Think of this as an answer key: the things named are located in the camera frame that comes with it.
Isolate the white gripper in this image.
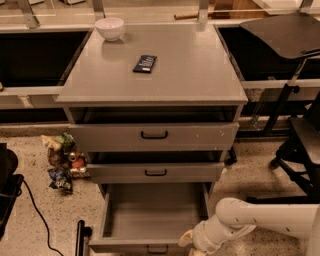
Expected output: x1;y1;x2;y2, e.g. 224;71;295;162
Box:
178;220;221;256

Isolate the grey bottom drawer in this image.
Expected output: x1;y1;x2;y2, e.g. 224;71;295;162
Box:
90;183;209;256

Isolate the grey drawer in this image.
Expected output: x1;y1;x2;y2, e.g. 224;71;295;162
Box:
88;151;224;184
90;183;209;256
70;112;238;153

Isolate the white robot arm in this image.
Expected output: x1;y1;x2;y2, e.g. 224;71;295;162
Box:
178;197;320;256

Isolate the grey middle drawer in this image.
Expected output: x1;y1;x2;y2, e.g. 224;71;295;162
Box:
88;151;224;184

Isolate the grey top drawer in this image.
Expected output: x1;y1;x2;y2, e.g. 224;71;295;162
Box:
70;112;238;153

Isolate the grey drawer cabinet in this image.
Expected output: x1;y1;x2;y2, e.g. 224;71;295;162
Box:
55;22;249;201

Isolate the black caster wheel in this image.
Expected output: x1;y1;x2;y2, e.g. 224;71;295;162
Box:
225;148;237;166

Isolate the blue chip bag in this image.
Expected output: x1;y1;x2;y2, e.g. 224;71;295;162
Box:
48;167;72;192

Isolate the black office chair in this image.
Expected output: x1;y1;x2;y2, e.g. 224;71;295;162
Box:
246;92;320;204

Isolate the pile of snack packages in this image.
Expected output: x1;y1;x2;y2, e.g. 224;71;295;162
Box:
41;132;89;179

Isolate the dark blue snack bar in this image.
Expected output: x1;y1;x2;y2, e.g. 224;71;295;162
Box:
133;55;157;73

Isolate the black equipment at left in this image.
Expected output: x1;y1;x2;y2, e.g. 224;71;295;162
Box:
0;143;23;239

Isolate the wooden stick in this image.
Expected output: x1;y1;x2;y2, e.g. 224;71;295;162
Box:
174;13;198;20

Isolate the white bowl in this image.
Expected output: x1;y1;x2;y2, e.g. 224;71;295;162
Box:
95;17;125;41

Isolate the black post at bottom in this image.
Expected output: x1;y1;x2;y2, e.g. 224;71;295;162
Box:
75;220;92;256

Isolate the black cable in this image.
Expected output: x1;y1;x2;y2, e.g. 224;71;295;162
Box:
21;179;65;256

